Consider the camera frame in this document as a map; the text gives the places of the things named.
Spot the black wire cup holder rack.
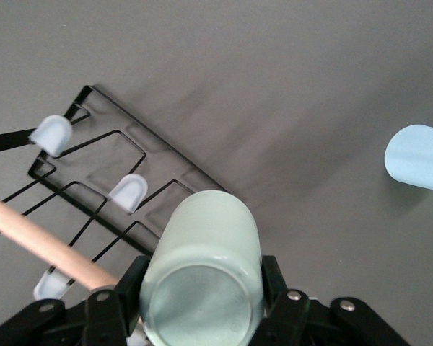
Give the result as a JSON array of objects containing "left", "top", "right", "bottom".
[{"left": 0, "top": 84, "right": 239, "bottom": 303}]

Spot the light blue plastic cup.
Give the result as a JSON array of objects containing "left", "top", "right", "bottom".
[{"left": 384, "top": 124, "right": 433, "bottom": 194}]

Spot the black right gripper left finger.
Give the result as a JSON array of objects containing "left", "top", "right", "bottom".
[{"left": 0, "top": 255, "right": 151, "bottom": 346}]

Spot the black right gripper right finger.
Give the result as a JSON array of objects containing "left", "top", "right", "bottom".
[{"left": 252, "top": 254, "right": 413, "bottom": 346}]

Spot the pale green plastic cup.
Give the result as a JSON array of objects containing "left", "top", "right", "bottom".
[{"left": 139, "top": 190, "right": 266, "bottom": 346}]

